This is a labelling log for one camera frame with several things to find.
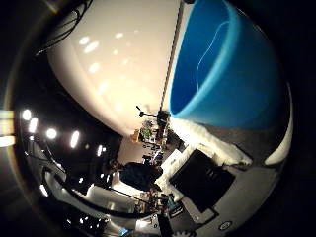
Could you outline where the blue plastic cup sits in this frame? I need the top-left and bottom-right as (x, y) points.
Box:
(169, 0), (290, 130)

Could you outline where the person in dark clothes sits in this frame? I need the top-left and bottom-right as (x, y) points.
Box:
(111, 159), (165, 193)

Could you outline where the cluttered storage shelf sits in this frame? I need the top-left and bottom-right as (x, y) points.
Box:
(130, 118), (173, 156)

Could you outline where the black tripod stand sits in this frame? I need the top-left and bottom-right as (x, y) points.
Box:
(135, 105), (160, 119)

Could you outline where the black cable bundle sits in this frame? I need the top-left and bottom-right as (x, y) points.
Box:
(35, 0), (94, 57)

